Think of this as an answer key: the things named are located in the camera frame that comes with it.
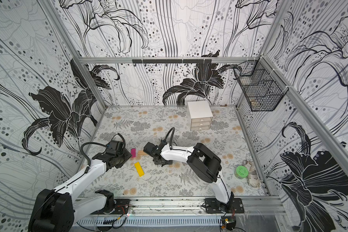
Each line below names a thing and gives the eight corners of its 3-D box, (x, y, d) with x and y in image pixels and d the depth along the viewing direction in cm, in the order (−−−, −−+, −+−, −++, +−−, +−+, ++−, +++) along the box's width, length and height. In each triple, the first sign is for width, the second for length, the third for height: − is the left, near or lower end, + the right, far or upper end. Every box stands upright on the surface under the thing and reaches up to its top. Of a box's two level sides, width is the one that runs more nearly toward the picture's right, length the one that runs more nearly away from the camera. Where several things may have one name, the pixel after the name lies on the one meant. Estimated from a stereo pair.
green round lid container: (235, 179, 83) (238, 176, 79) (232, 167, 87) (234, 164, 84) (247, 179, 83) (250, 176, 79) (243, 167, 87) (246, 164, 84)
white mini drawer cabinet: (188, 131, 105) (189, 118, 94) (187, 104, 123) (188, 91, 112) (209, 131, 105) (213, 118, 94) (205, 104, 123) (207, 91, 112)
